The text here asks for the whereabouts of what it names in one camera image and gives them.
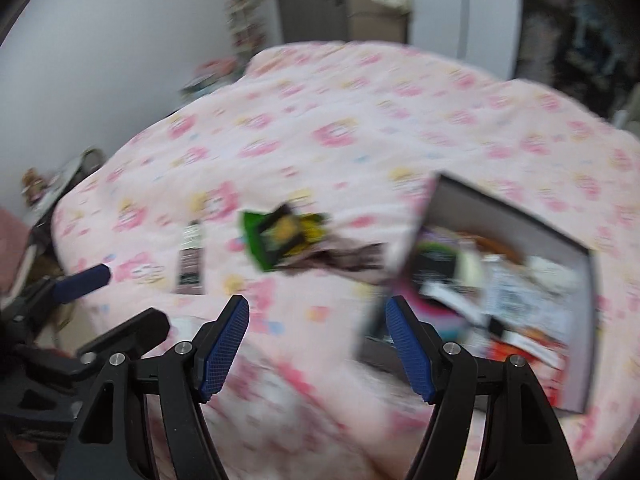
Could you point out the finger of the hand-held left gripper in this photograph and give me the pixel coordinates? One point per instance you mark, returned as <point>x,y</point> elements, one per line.
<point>135,330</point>
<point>85,280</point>

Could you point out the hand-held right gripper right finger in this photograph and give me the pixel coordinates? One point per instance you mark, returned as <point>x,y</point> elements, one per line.
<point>407,350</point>

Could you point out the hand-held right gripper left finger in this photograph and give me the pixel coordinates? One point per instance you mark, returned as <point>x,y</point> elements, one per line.
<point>225,350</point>

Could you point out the green yellow snack packet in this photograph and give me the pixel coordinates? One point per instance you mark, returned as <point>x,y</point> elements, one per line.
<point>280,235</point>

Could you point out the grey cardboard box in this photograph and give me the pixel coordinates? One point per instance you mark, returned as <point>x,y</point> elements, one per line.
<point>480,210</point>

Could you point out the clear plastic container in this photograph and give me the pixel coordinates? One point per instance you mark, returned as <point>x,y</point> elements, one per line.
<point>530,290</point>

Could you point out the brown patterned sachet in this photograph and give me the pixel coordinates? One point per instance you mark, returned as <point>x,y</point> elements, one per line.
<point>191,260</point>

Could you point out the small plush toy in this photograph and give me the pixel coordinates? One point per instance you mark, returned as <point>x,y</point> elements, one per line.
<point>34,185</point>

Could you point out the dark brown wrapper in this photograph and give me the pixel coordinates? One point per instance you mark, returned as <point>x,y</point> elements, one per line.
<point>350,257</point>

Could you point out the red packet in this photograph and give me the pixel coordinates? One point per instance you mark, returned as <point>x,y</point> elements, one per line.
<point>530,355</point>

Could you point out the pink printed blanket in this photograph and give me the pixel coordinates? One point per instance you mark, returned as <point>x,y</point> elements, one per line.
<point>350,110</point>

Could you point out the small storage shelf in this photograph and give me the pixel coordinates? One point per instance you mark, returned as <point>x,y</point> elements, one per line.
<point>247,25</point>

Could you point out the beige cabinet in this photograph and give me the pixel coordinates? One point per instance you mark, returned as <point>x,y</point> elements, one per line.
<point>372,22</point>

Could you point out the white wardrobe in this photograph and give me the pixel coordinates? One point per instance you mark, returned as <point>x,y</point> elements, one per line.
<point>465,15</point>

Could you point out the grey door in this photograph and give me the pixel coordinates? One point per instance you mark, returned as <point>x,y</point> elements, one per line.
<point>307,0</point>

